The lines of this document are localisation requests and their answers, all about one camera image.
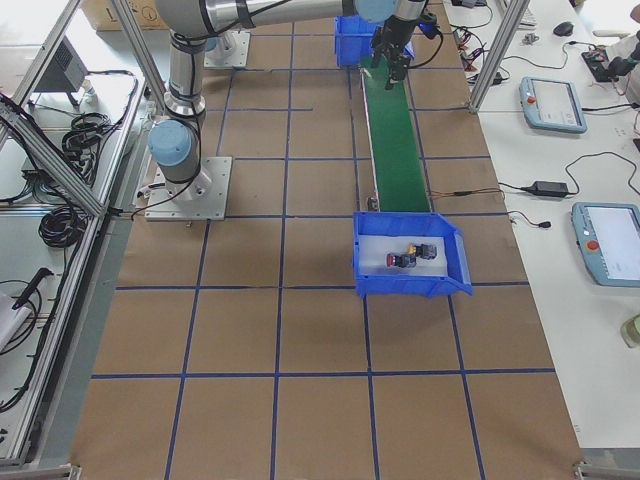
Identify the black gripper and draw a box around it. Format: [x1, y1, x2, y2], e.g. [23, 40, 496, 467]
[371, 12, 440, 90]

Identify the yellow push button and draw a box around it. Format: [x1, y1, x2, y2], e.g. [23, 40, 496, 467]
[408, 244, 438, 260]

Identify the red push button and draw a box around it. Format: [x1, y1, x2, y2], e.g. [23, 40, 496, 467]
[386, 253, 417, 268]

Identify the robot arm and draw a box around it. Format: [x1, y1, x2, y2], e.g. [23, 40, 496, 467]
[205, 31, 237, 62]
[149, 1, 435, 210]

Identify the left blue bin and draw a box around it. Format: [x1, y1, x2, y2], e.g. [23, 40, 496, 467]
[334, 15, 386, 68]

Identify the blue bin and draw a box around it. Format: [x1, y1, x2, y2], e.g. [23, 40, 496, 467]
[353, 212, 473, 298]
[334, 15, 386, 68]

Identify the green conveyor belt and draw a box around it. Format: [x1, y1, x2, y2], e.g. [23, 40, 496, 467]
[360, 56, 430, 213]

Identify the far teach pendant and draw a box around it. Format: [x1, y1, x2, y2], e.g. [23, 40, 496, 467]
[519, 76, 587, 134]

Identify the teach pendant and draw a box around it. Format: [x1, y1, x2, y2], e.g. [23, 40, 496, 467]
[571, 202, 639, 288]
[519, 76, 587, 134]

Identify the right blue bin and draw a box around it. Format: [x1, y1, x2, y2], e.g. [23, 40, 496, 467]
[353, 212, 473, 298]

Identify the white foam pad right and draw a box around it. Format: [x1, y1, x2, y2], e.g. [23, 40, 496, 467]
[358, 235, 447, 276]

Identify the black power adapter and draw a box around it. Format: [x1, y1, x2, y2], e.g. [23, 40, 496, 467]
[531, 181, 570, 198]

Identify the near teach pendant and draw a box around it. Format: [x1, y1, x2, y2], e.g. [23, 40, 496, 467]
[571, 202, 639, 288]

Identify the aluminium frame post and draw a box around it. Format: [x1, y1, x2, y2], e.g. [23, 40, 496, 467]
[468, 0, 529, 114]

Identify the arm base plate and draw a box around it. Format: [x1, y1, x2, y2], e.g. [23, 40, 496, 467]
[143, 157, 232, 221]
[204, 30, 251, 70]

